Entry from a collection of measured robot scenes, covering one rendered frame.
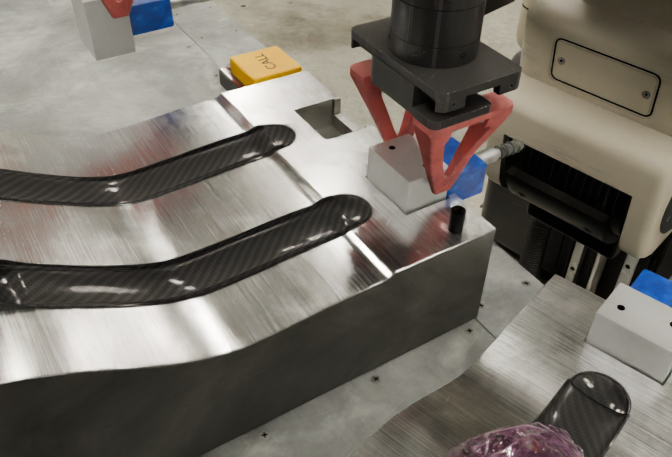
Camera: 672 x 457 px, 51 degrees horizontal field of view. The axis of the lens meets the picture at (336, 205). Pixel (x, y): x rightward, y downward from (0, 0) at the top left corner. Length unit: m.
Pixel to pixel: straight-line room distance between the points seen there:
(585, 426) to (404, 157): 0.21
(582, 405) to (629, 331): 0.05
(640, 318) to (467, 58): 0.19
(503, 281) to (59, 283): 0.34
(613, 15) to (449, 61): 0.40
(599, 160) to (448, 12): 0.42
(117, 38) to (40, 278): 0.29
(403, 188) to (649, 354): 0.18
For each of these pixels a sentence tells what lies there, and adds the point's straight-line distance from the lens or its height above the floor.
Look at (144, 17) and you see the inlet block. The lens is 0.67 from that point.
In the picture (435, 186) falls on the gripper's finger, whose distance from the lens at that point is 0.49.
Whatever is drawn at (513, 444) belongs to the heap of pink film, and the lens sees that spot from 0.37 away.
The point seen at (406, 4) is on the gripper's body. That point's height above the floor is 1.04.
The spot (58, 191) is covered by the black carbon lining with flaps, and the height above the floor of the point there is 0.90.
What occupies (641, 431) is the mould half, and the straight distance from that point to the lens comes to 0.46.
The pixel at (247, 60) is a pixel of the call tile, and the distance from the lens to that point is 0.80.
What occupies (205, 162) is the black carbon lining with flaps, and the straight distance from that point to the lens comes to 0.56.
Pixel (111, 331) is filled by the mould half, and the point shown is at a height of 0.91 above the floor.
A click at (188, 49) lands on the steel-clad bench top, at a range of 0.92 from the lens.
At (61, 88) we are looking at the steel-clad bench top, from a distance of 0.86.
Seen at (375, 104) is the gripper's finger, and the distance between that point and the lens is 0.50.
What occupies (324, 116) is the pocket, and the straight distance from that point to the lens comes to 0.63.
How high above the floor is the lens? 1.20
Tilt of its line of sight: 39 degrees down
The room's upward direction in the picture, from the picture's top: 2 degrees clockwise
